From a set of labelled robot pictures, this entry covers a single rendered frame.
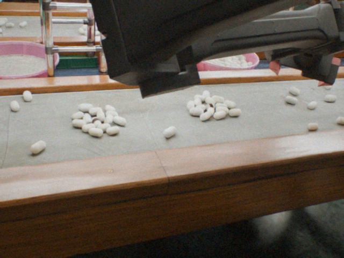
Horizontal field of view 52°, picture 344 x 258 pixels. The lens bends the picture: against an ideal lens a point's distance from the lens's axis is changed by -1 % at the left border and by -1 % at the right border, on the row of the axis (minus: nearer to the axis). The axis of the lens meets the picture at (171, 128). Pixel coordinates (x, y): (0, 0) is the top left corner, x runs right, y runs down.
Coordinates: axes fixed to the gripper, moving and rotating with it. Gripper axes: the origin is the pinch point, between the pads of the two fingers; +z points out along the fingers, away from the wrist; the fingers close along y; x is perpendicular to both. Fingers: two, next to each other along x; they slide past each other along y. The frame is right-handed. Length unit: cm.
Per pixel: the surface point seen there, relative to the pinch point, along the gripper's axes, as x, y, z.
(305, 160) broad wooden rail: -17.8, 7.4, 5.2
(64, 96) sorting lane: -22, -56, 4
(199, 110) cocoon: -12.4, -21.5, 9.5
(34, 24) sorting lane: 9, -101, 29
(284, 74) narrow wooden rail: 19.0, -3.7, 34.6
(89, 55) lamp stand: 1, -69, 25
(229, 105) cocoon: -5.8, -15.1, 15.6
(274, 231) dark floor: -26, 14, 97
